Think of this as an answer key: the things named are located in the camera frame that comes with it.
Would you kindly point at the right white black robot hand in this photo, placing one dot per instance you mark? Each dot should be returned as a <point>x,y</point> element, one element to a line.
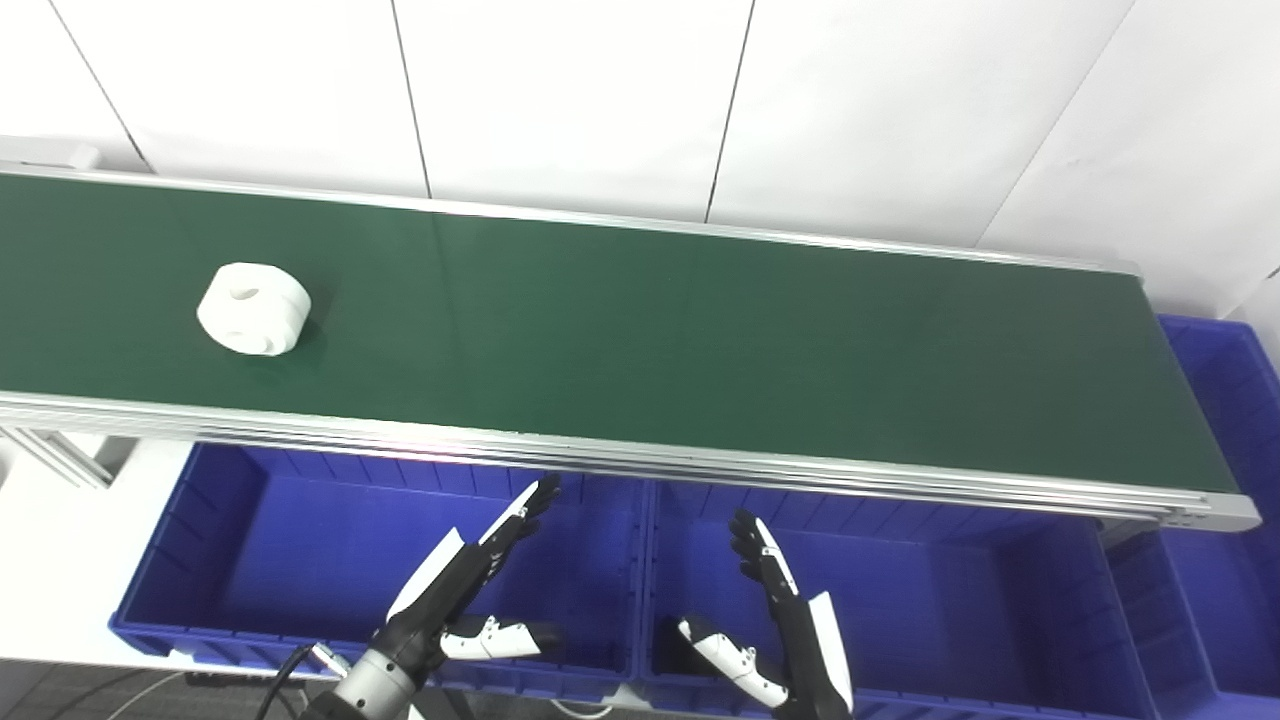
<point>805,630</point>

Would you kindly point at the white round plastic part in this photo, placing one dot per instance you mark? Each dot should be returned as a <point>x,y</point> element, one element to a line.
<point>252,308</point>

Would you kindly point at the aluminium conveyor support leg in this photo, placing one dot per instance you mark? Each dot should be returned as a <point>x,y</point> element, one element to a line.
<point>60,455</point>

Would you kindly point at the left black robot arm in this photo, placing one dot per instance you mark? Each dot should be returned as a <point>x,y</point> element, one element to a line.
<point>365,690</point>

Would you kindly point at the blue plastic bin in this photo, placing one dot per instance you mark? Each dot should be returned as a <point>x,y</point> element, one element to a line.
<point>1220,560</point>
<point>950,610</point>
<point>290,570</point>

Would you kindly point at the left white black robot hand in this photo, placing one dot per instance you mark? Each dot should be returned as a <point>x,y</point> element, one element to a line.
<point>440,585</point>

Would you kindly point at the green conveyor belt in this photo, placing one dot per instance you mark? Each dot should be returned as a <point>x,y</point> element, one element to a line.
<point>620,462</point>
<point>640,340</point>

